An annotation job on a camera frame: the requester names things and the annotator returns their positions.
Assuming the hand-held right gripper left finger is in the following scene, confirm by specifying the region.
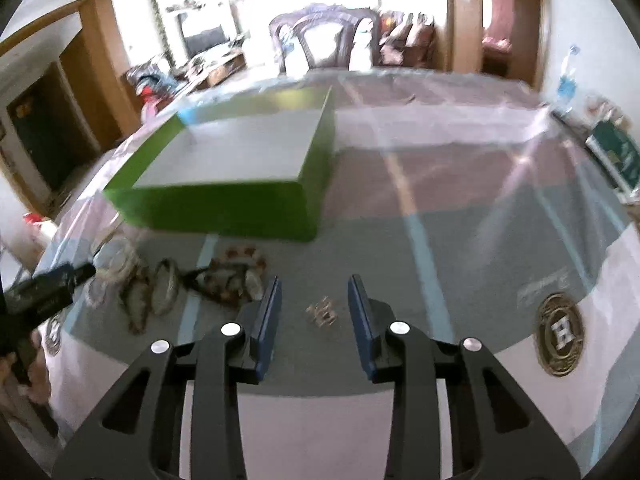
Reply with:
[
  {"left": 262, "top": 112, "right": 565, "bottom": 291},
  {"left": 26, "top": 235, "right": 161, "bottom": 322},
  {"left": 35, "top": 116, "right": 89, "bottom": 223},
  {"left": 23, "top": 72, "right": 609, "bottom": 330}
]
[{"left": 52, "top": 275, "right": 283, "bottom": 480}]

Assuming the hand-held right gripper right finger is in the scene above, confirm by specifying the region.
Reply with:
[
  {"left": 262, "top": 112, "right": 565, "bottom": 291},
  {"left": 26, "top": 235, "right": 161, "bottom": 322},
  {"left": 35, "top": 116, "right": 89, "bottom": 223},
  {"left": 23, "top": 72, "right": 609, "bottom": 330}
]
[{"left": 347, "top": 274, "right": 582, "bottom": 480}]

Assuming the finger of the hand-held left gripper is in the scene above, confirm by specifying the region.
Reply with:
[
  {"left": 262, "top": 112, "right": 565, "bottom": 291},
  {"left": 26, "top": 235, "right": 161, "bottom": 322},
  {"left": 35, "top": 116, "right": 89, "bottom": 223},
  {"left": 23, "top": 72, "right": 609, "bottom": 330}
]
[{"left": 32, "top": 262, "right": 97, "bottom": 294}]

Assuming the clear bead bracelet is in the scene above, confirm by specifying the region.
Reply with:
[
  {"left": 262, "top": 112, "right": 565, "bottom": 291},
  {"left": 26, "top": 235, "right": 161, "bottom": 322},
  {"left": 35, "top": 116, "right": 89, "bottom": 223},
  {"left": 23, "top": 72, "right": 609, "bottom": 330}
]
[{"left": 84, "top": 237, "right": 140, "bottom": 307}]

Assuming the small silver jewelry piece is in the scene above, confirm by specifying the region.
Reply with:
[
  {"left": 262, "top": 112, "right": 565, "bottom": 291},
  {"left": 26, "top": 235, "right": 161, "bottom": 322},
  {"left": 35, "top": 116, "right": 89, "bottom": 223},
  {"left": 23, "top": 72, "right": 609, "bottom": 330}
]
[{"left": 306, "top": 297, "right": 338, "bottom": 327}]

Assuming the red brown bead bracelet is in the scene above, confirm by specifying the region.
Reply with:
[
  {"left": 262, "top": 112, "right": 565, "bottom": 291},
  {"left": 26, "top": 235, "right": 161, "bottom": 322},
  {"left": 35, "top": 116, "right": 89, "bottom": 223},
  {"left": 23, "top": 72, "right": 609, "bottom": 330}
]
[{"left": 210, "top": 244, "right": 269, "bottom": 306}]

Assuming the green cardboard box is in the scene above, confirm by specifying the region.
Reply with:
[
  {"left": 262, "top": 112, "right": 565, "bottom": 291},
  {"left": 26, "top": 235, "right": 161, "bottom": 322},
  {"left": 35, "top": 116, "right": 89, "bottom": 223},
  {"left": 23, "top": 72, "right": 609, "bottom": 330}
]
[{"left": 102, "top": 85, "right": 337, "bottom": 242}]

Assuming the person's left hand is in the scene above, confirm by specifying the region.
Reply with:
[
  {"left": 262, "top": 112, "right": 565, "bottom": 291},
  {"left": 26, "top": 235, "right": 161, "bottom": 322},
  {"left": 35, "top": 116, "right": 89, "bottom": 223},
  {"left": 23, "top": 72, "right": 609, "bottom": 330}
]
[{"left": 25, "top": 332, "right": 53, "bottom": 407}]

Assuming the striped tablecloth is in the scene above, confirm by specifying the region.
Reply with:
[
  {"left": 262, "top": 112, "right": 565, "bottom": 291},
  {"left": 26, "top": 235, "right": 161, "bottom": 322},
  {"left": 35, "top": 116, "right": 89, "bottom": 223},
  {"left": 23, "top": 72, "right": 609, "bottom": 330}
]
[{"left": 30, "top": 67, "right": 637, "bottom": 480}]

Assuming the pile of clothes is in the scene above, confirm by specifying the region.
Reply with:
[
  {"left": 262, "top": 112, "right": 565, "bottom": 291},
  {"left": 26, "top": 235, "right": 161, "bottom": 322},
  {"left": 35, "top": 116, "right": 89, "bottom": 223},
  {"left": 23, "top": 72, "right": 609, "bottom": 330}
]
[{"left": 122, "top": 62, "right": 177, "bottom": 111}]

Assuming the wooden television cabinet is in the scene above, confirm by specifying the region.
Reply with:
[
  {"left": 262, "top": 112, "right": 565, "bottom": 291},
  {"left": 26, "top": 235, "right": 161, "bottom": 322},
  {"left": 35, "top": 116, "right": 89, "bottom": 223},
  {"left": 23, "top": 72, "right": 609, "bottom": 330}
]
[{"left": 185, "top": 50, "right": 248, "bottom": 87}]

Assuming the black television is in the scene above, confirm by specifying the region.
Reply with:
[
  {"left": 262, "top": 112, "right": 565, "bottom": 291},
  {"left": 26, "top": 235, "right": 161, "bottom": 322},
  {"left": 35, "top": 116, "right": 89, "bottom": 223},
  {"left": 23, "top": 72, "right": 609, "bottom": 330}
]
[{"left": 180, "top": 25, "right": 228, "bottom": 57}]

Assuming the green hanging vine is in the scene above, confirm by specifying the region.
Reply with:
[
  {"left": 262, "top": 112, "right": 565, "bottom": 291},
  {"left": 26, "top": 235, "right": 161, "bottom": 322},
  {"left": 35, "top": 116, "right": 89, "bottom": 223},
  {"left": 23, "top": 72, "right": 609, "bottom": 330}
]
[{"left": 147, "top": 0, "right": 168, "bottom": 56}]

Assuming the brown armchair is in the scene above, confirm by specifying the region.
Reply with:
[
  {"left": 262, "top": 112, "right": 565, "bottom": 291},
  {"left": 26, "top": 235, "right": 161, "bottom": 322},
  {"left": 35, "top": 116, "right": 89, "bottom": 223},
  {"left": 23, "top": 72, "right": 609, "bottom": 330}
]
[{"left": 377, "top": 10, "right": 437, "bottom": 67}]

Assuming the green book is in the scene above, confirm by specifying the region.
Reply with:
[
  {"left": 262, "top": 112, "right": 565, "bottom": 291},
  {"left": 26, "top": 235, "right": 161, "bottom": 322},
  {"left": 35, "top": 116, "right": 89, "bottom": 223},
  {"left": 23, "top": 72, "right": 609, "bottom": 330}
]
[{"left": 584, "top": 120, "right": 640, "bottom": 197}]

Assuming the clear water bottle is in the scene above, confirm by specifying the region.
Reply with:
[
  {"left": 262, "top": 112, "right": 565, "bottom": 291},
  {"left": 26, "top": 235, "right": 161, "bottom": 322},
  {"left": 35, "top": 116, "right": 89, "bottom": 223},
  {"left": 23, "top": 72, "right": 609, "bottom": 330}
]
[{"left": 554, "top": 45, "right": 582, "bottom": 117}]

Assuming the dark wooden chair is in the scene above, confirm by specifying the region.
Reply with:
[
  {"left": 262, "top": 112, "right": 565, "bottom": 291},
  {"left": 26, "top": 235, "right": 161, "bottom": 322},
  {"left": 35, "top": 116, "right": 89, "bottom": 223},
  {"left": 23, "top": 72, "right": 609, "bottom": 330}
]
[{"left": 268, "top": 4, "right": 383, "bottom": 77}]

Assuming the dark cord bracelet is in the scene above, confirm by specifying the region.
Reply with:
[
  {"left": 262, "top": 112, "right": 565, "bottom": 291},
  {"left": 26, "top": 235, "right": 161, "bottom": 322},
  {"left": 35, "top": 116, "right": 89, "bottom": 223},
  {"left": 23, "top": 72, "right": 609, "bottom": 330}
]
[{"left": 182, "top": 264, "right": 251, "bottom": 306}]

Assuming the wooden wall cabinet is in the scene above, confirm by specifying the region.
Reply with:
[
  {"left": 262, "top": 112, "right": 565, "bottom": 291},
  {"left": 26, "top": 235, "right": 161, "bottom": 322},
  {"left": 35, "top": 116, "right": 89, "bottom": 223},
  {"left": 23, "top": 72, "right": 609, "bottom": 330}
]
[{"left": 0, "top": 0, "right": 142, "bottom": 217}]

